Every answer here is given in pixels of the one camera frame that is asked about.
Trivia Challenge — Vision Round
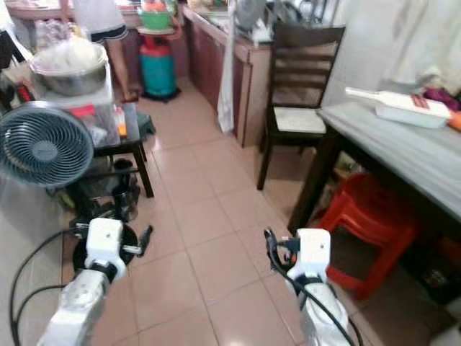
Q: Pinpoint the black kitchen appliance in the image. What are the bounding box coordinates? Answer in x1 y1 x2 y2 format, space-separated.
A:
108 157 140 223

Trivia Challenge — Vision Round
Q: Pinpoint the red plastic stool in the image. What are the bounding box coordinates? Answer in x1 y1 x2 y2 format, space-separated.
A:
315 172 420 301

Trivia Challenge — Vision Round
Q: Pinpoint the small dark side table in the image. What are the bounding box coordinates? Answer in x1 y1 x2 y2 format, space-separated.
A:
94 101 155 199

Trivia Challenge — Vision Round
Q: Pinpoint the clear plastic storage box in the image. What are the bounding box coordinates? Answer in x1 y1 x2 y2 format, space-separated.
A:
68 92 123 148

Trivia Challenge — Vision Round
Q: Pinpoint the grey standing fan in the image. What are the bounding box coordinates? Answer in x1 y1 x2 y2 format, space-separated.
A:
0 101 139 278

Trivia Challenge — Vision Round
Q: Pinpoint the grey-topped dining table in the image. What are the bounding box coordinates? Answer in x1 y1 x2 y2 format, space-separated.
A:
287 101 461 235

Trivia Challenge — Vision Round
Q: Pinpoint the dark wooden dining chair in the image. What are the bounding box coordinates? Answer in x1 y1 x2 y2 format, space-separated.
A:
256 20 346 192

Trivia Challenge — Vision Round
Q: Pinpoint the white hanging plastic bag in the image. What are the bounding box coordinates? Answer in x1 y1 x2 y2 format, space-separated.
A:
217 0 240 135

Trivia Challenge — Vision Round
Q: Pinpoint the teal gas cylinder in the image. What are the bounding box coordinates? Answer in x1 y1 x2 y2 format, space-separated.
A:
138 30 179 100

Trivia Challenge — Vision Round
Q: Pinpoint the white plastic tray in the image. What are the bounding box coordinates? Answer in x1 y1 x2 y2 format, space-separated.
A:
375 105 450 130

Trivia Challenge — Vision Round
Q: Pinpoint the large metal bowl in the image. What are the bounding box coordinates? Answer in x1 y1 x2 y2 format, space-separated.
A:
30 40 110 98

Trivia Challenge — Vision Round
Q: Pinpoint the reddish brown kitchen cabinet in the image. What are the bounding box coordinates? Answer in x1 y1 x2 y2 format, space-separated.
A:
182 4 273 146

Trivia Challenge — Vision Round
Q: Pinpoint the magenta cloth item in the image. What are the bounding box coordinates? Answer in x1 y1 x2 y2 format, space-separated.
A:
424 86 461 113

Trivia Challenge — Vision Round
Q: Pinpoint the green plastic bowl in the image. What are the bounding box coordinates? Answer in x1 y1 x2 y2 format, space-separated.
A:
138 4 175 31

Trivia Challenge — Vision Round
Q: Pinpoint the person in white shirt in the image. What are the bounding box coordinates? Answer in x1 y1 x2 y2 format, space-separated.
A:
71 0 136 103

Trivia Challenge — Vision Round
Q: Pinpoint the black chair back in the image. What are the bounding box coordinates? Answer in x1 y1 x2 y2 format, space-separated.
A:
0 29 31 74

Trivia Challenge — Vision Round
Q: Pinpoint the white hanging cloth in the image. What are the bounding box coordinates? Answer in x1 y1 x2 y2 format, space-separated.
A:
382 0 461 93

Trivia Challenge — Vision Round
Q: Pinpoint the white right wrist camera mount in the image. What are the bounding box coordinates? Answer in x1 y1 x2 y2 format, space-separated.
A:
294 229 331 283

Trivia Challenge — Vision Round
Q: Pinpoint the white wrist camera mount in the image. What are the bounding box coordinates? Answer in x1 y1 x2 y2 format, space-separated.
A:
294 229 331 283
84 218 125 269

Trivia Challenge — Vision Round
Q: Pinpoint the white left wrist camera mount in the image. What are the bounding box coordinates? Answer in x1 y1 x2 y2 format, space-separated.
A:
84 218 125 269

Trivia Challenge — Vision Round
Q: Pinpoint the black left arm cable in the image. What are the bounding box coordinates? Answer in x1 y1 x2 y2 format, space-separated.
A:
9 228 81 341

